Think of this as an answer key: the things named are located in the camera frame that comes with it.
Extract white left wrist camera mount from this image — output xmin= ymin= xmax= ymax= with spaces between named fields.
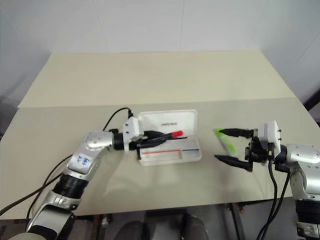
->
xmin=122 ymin=117 xmax=146 ymax=152

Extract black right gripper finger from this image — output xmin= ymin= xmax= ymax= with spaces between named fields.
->
xmin=220 ymin=127 xmax=251 ymax=138
xmin=214 ymin=154 xmax=253 ymax=173

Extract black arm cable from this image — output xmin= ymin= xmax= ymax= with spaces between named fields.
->
xmin=257 ymin=147 xmax=292 ymax=240
xmin=0 ymin=107 xmax=136 ymax=216

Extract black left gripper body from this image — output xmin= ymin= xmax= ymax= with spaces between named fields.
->
xmin=129 ymin=134 xmax=151 ymax=161

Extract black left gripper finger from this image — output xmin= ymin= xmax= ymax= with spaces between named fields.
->
xmin=142 ymin=138 xmax=167 ymax=149
xmin=144 ymin=130 xmax=174 ymax=138

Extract red capped black marker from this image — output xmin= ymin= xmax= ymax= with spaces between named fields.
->
xmin=152 ymin=130 xmax=185 ymax=145

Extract green marker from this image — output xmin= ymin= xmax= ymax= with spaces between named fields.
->
xmin=214 ymin=127 xmax=238 ymax=158

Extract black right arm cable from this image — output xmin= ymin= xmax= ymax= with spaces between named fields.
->
xmin=257 ymin=147 xmax=292 ymax=240

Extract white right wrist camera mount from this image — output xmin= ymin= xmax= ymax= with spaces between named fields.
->
xmin=257 ymin=120 xmax=283 ymax=154

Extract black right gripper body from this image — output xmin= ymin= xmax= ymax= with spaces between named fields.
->
xmin=244 ymin=128 xmax=275 ymax=168

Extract dark rounded shape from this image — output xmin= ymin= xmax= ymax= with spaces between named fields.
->
xmin=182 ymin=211 xmax=214 ymax=240

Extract white plastic pencil case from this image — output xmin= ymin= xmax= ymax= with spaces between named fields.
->
xmin=137 ymin=109 xmax=203 ymax=167

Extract grey metal table leg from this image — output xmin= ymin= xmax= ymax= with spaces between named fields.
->
xmin=231 ymin=203 xmax=247 ymax=240
xmin=96 ymin=214 xmax=114 ymax=240

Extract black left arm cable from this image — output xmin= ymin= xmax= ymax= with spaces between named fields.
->
xmin=0 ymin=107 xmax=136 ymax=216

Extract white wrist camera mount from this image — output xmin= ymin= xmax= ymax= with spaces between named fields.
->
xmin=122 ymin=117 xmax=146 ymax=152
xmin=257 ymin=120 xmax=283 ymax=154

